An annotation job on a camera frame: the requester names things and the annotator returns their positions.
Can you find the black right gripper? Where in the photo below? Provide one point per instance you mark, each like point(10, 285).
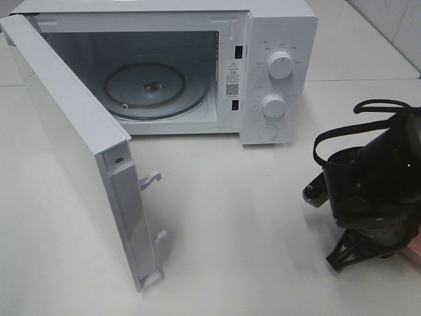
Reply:
point(372, 229)

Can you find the pink round plate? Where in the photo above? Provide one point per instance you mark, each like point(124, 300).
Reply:
point(412, 252)

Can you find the round white door release button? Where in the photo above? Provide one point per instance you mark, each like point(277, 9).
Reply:
point(268, 132)

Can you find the white timer knob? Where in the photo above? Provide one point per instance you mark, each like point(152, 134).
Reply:
point(273, 105)

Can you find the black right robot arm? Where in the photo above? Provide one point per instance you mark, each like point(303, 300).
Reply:
point(374, 190)

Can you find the white upper power knob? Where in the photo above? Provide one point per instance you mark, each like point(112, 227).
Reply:
point(280, 64)

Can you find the white microwave oven body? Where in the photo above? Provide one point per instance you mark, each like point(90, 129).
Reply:
point(229, 42)

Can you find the glass microwave turntable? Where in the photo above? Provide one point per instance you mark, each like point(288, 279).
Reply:
point(153, 91)

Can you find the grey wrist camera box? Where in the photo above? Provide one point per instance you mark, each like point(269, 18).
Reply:
point(315, 193)

